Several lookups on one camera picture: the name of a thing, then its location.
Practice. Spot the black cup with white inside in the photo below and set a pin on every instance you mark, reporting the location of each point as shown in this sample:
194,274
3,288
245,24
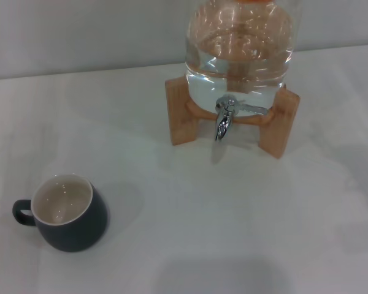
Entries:
76,226

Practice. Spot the chrome faucet with lever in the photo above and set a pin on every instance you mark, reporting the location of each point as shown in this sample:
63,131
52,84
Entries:
223,122

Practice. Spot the wooden dispenser stand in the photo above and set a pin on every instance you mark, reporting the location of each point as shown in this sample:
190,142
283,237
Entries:
181,122

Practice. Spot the glass water dispenser jar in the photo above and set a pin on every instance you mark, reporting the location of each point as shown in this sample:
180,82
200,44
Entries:
239,61

